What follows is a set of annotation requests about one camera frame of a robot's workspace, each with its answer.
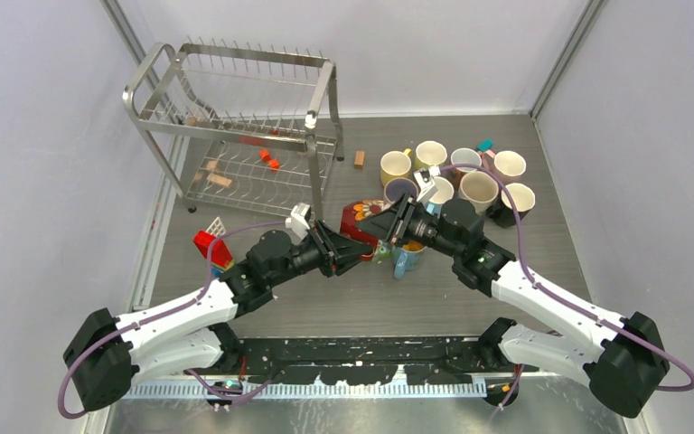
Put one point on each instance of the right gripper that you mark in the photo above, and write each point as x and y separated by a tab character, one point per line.
394	221

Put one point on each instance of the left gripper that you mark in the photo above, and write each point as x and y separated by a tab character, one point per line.
336	251

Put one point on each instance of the pale pink marbled mug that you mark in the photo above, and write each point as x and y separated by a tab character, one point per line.
396	188

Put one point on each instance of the blue patterned mug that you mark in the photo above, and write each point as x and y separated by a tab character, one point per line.
406	258

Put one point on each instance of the yellow cup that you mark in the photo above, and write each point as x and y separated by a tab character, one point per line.
393	165

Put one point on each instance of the light blue mug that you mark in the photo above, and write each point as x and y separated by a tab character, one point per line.
443	193

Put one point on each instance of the lime green mug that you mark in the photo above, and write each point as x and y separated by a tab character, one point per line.
429	153

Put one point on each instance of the beige patterned mug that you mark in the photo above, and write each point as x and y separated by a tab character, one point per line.
479	189

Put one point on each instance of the salmon floral mug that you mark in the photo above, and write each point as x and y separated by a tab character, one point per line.
464	155

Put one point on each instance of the pink faceted mug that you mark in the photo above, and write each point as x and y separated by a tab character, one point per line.
507	165

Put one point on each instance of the black cup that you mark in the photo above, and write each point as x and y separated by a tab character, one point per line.
513	204

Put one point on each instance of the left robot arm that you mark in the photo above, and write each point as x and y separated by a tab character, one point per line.
109	354

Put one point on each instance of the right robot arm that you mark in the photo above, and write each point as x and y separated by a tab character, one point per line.
619	359

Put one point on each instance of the steel two-tier dish rack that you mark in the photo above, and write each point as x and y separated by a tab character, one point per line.
206	101

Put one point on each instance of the green owl toy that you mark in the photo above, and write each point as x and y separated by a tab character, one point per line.
382	252

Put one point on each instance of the small wooden block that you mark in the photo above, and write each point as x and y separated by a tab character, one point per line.
359	160

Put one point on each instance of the colourful brick toy car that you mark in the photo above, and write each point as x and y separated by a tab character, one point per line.
221	258

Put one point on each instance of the small teal block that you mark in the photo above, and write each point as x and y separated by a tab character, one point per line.
485	146

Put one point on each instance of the white grid brick piece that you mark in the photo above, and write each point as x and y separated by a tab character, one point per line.
216	228

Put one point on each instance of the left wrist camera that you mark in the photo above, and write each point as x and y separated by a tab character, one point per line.
298	220

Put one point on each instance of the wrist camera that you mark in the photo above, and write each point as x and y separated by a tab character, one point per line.
298	220
425	179

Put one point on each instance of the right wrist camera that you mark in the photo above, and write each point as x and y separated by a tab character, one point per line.
425	179

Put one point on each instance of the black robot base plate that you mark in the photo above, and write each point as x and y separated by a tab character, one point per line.
428	360

